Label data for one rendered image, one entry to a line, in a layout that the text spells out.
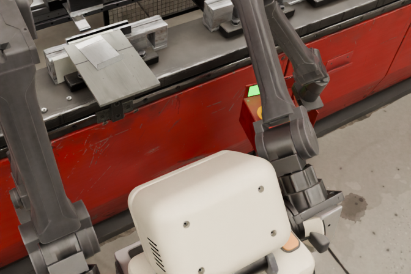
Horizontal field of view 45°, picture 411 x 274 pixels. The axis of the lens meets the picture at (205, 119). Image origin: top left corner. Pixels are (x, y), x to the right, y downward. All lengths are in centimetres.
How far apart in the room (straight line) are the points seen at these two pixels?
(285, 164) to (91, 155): 91
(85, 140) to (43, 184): 93
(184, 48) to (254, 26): 69
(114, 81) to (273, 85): 56
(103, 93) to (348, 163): 157
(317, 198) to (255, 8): 40
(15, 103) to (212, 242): 32
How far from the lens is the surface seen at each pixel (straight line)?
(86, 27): 156
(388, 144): 278
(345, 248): 234
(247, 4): 103
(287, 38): 126
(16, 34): 58
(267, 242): 75
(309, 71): 139
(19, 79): 59
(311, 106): 155
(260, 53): 99
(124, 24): 158
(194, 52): 166
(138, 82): 138
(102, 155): 171
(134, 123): 166
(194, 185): 71
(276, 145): 93
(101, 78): 139
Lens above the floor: 197
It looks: 49 degrees down
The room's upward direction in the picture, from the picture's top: 6 degrees clockwise
